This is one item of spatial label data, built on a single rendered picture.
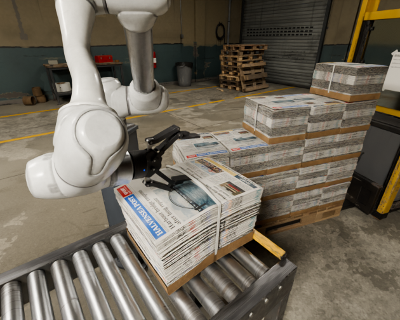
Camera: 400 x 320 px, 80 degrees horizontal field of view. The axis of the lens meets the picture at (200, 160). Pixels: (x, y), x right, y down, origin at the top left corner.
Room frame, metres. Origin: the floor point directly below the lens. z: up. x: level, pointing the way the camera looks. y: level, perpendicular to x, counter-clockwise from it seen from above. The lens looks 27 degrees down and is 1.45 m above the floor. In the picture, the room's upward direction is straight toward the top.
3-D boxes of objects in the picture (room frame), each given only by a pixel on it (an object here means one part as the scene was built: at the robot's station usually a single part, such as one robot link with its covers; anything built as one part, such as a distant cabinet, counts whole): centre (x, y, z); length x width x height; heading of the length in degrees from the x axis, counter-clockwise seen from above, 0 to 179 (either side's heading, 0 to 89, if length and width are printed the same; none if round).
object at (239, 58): (8.33, -1.40, 0.65); 1.33 x 0.94 x 1.30; 131
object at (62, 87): (6.66, 3.02, 0.55); 1.80 x 0.70 x 1.09; 127
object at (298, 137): (1.65, -0.53, 0.86); 0.38 x 0.29 x 0.04; 18
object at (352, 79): (1.85, -1.09, 0.65); 0.39 x 0.30 x 1.29; 19
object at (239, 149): (1.61, -0.40, 0.42); 1.17 x 0.39 x 0.83; 109
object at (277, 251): (0.73, -0.15, 0.81); 0.43 x 0.03 x 0.02; 37
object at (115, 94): (1.27, 0.48, 1.17); 0.18 x 0.16 x 0.22; 102
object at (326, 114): (1.75, -0.81, 0.95); 0.38 x 0.29 x 0.23; 21
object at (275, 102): (1.65, -0.53, 1.06); 0.37 x 0.29 x 0.01; 18
